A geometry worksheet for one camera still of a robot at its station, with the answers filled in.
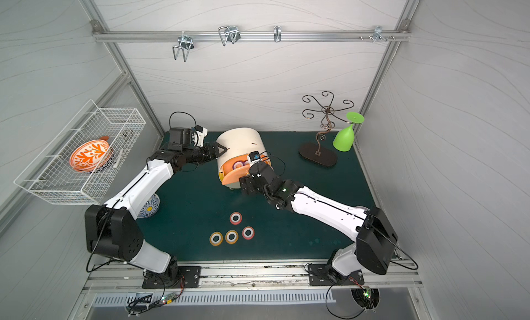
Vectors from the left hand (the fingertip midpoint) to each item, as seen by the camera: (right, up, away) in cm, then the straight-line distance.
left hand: (222, 151), depth 83 cm
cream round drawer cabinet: (+7, +5, +8) cm, 12 cm away
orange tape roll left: (-2, -35, -1) cm, 36 cm away
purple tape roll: (+6, -5, +1) cm, 8 cm away
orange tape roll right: (+4, -35, -1) cm, 35 cm away
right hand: (+12, -9, -5) cm, 15 cm away
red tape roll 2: (+10, -34, +1) cm, 35 cm away
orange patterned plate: (-40, -1, -17) cm, 43 cm away
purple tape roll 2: (+9, -4, +1) cm, 11 cm away
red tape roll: (+4, -29, +5) cm, 30 cm away
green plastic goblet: (+52, +5, +5) cm, 52 cm away
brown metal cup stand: (+40, 0, +28) cm, 49 cm away
